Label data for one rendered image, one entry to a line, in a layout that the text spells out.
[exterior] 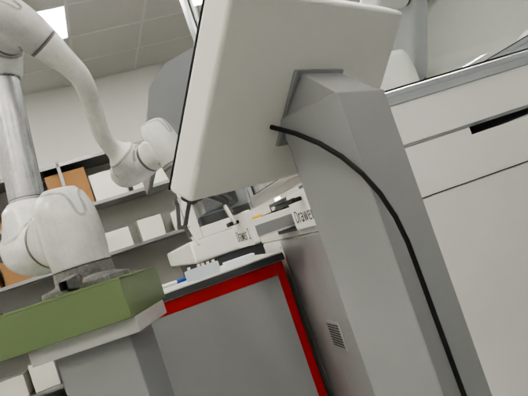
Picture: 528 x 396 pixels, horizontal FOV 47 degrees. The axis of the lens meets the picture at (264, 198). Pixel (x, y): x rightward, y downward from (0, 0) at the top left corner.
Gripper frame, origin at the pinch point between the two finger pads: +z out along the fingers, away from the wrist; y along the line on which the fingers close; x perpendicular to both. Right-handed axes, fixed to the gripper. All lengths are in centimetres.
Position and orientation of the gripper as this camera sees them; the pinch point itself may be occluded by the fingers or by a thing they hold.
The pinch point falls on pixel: (215, 231)
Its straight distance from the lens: 199.4
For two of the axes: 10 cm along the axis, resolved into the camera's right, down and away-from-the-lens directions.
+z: 5.1, 8.6, 0.1
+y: 8.4, -5.0, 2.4
